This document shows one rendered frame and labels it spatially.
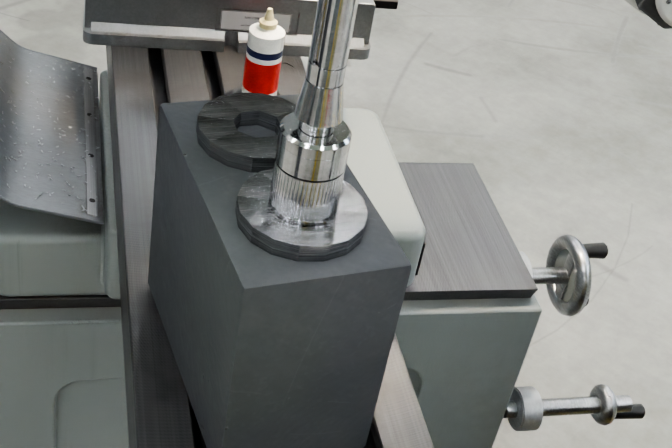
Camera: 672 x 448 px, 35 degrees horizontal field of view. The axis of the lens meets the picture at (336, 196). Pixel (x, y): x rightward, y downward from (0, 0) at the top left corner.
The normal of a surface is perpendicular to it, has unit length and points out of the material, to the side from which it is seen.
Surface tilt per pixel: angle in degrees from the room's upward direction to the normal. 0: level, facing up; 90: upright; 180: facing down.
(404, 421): 0
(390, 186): 0
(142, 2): 90
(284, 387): 90
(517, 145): 0
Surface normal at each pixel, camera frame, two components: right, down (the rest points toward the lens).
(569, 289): -0.97, 0.00
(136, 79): 0.15, -0.80
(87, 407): 0.20, 0.61
